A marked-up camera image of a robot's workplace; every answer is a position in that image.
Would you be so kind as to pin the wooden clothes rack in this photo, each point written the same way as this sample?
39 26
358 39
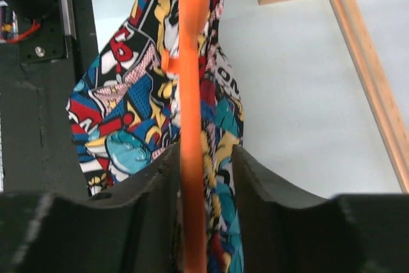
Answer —
374 82

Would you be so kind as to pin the comic print shorts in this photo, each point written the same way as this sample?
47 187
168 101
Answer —
125 111

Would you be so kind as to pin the orange hanger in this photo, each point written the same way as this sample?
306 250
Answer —
192 20

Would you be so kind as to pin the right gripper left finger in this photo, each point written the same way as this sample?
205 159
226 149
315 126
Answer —
126 228

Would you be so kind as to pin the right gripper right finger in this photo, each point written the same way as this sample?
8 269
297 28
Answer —
287 229

